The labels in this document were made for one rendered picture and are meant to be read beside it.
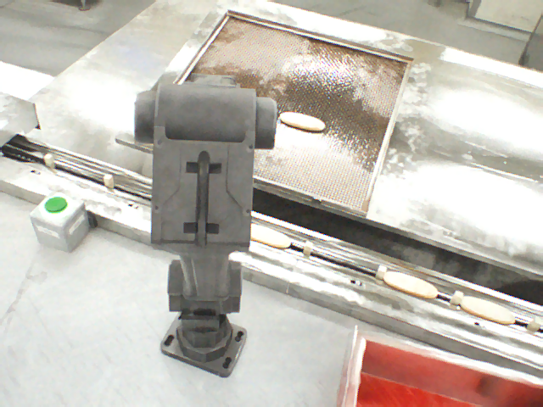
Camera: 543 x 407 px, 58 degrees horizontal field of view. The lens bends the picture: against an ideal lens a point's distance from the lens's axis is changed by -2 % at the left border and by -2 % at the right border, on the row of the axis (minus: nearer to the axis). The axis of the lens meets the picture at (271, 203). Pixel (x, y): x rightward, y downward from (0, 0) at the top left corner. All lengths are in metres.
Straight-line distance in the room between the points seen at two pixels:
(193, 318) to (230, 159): 0.40
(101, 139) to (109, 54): 0.38
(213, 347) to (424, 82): 0.81
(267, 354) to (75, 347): 0.31
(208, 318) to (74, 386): 0.23
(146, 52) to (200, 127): 1.16
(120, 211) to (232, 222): 0.61
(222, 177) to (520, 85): 1.09
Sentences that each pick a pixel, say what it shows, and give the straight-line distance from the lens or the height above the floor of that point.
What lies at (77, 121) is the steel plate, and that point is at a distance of 1.27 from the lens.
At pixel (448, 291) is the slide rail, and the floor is 0.85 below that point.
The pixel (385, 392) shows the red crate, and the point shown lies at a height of 0.82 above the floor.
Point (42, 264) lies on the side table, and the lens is 0.98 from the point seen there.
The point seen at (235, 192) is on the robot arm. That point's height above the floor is 1.30.
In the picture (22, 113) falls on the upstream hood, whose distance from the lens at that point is 1.16.
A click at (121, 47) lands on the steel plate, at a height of 0.82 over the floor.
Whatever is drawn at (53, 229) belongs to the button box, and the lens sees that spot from 0.95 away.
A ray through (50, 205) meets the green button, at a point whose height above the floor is 0.91.
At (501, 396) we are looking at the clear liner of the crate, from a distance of 0.86.
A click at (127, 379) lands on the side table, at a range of 0.83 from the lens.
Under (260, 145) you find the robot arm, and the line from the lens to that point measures 0.39.
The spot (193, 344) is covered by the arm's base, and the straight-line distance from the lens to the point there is 0.78.
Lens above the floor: 1.56
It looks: 45 degrees down
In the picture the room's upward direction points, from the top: 9 degrees clockwise
